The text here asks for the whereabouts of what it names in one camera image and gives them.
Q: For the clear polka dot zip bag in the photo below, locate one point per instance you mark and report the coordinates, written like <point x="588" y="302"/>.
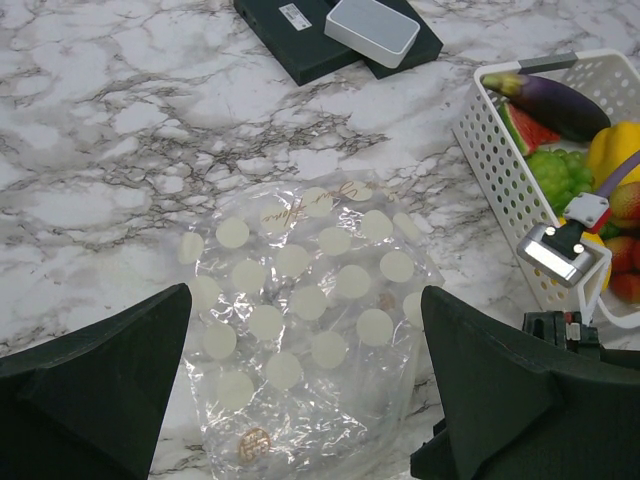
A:
<point x="305" y="328"/>

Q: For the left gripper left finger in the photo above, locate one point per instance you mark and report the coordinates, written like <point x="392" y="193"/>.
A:
<point x="90" y="404"/>

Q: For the purple toy eggplant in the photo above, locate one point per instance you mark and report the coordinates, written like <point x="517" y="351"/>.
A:
<point x="556" y="106"/>

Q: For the green toy grapes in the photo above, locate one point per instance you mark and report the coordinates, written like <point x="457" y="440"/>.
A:
<point x="580" y="176"/>

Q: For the toy watermelon slice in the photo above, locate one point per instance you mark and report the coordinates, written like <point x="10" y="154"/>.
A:
<point x="526" y="132"/>

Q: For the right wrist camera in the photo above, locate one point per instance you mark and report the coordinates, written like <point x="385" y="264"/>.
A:
<point x="563" y="255"/>

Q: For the red yellow toy fruit cluster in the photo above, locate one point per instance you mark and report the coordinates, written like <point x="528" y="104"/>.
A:
<point x="623" y="242"/>

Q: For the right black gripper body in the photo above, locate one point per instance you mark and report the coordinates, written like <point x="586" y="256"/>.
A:
<point x="565" y="330"/>

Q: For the green toy citrus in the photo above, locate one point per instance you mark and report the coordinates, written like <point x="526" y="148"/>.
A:
<point x="552" y="177"/>

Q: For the white grey small device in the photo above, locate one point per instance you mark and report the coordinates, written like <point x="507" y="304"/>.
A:
<point x="372" y="29"/>

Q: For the black flat box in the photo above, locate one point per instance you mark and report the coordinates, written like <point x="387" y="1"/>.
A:
<point x="426" y="48"/>

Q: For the white perforated plastic basket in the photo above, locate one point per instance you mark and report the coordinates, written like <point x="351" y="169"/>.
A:
<point x="554" y="145"/>

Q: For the black box with label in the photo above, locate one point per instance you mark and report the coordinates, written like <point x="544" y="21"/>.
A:
<point x="293" y="32"/>

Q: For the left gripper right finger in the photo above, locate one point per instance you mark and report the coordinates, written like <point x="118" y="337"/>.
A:
<point x="517" y="407"/>

